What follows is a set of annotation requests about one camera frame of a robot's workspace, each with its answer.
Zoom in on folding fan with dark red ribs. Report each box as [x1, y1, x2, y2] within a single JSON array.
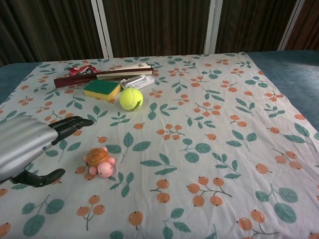
[[53, 62, 154, 88]]

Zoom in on floral print tablecloth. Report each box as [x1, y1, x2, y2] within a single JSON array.
[[0, 51, 319, 239]]

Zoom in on dark brown screen panel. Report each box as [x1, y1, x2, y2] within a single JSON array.
[[0, 0, 102, 67], [107, 0, 215, 58], [215, 0, 299, 54]]

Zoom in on yellow tennis ball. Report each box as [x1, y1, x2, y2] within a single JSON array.
[[119, 88, 144, 112]]

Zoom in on double white screen frame post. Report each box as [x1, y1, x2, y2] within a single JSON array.
[[91, 0, 114, 59]]

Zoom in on reddish brown screen panel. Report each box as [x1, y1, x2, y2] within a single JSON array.
[[286, 0, 319, 52]]

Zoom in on clear white plastic package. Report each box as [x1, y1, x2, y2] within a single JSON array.
[[120, 75, 154, 90]]

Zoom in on small orange turtle toy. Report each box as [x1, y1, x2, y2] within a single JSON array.
[[82, 146, 117, 179]]

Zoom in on green and yellow sponge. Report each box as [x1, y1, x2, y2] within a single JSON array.
[[83, 79, 122, 102]]

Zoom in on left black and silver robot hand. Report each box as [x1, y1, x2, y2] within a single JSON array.
[[0, 115, 95, 188]]

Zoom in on red snack packet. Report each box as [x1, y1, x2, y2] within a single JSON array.
[[68, 65, 98, 77]]

